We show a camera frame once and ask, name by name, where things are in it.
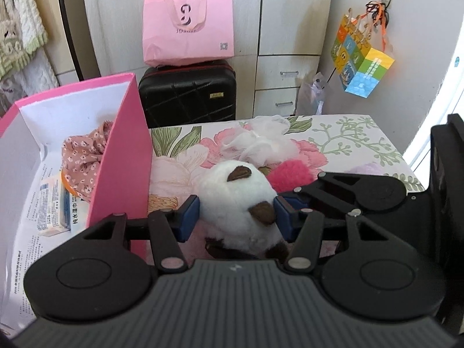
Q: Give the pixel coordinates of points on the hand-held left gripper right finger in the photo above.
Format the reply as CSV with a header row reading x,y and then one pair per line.
x,y
286,221

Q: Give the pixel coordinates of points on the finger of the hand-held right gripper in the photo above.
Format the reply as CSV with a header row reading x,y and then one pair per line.
x,y
326,195

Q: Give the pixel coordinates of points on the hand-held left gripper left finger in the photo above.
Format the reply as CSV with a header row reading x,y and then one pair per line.
x,y
188,217

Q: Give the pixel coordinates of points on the panda plush toy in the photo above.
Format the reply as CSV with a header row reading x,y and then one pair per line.
x,y
235,195

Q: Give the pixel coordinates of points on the pink cardboard box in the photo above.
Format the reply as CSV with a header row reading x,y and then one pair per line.
x,y
123,152

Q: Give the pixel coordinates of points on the blue wet wipes pack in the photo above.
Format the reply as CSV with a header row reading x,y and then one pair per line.
x,y
78,217

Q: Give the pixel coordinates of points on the pink floral scrunchie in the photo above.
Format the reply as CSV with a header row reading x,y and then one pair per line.
x,y
85,159

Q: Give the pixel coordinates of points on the orange makeup sponge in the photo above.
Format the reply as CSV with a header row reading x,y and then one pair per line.
x,y
65,183

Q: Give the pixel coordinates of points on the white soap box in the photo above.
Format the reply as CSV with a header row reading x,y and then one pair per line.
x,y
50,206

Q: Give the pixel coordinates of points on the pink fluffy ball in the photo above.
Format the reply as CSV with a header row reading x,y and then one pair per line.
x,y
290,176

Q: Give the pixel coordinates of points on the purple plush toy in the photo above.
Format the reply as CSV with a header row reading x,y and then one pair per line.
x,y
368,169

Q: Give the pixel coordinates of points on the white mesh bath puff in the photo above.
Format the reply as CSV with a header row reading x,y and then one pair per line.
x,y
261,145

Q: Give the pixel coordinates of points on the clear plastic bag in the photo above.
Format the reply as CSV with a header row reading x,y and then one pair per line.
x,y
311,94

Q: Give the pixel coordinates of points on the black suitcase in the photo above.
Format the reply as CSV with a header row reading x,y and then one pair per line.
x,y
181,98

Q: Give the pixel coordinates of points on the colourful paper gift bag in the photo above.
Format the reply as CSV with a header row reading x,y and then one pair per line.
x,y
366,69

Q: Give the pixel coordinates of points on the printed paper sheet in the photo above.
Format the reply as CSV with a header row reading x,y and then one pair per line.
x,y
25,261

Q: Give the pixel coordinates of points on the pink tote bag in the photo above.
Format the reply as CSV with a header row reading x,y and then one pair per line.
x,y
181,40

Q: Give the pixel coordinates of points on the grey wardrobe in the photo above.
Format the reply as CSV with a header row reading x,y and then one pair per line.
x,y
275,25

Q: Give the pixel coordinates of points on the black vertical bar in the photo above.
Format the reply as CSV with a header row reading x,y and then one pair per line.
x,y
78,43

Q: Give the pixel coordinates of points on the white fluffy cardigan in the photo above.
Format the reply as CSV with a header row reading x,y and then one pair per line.
x,y
21,25

